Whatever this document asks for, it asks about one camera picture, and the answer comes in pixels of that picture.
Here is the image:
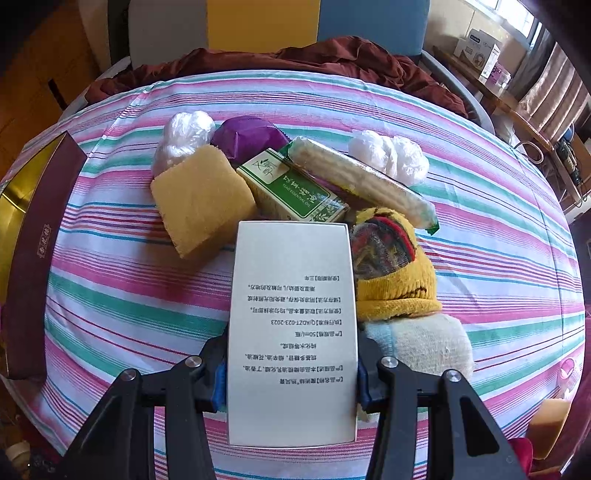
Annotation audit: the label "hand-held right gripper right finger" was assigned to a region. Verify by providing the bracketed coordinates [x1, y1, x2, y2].
[355, 335, 527, 480]

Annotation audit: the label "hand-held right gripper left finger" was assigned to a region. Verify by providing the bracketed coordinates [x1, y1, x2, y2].
[55, 323, 230, 480]

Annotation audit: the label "white printed carton box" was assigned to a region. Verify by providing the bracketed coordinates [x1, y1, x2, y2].
[226, 220, 361, 448]

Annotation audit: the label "maroon gift box gold interior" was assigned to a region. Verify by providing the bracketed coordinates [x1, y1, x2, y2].
[0, 130, 88, 381]

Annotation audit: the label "yellow knit glove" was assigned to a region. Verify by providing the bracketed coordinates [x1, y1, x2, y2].
[349, 208, 443, 321]

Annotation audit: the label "red cloth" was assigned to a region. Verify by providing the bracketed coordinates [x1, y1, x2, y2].
[508, 434, 578, 480]

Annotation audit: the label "yellow sponge block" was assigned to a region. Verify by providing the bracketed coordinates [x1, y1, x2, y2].
[150, 144, 258, 260]

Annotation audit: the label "striped bed sheet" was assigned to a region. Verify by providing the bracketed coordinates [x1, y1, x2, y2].
[0, 69, 587, 480]

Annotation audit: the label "pink packet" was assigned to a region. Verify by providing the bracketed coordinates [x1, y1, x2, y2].
[558, 357, 581, 402]

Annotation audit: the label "green and white box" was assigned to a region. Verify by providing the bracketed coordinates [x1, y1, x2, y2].
[236, 150, 350, 223]

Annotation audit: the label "long snack packet green ends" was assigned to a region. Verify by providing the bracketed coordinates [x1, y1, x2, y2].
[277, 137, 439, 235]

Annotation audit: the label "white crumpled plastic bag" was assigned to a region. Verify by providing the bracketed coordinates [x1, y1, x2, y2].
[152, 111, 217, 176]
[348, 130, 430, 186]

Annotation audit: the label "purple wrapped packet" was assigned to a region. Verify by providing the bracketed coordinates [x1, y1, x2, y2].
[211, 116, 291, 167]

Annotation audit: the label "wooden side table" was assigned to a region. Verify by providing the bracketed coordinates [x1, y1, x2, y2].
[431, 46, 583, 204]

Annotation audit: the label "maroon blanket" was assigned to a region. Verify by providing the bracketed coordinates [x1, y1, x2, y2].
[85, 36, 472, 121]

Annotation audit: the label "beige striped curtain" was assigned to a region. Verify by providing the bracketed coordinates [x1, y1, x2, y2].
[515, 41, 589, 144]

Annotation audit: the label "wooden cabinet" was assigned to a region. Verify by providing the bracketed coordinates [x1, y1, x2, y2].
[0, 0, 112, 153]

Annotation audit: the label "white cardboard box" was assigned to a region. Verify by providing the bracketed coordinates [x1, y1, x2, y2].
[453, 28, 503, 79]

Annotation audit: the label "blue yellow grey chair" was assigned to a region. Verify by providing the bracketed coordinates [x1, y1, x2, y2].
[127, 0, 495, 134]

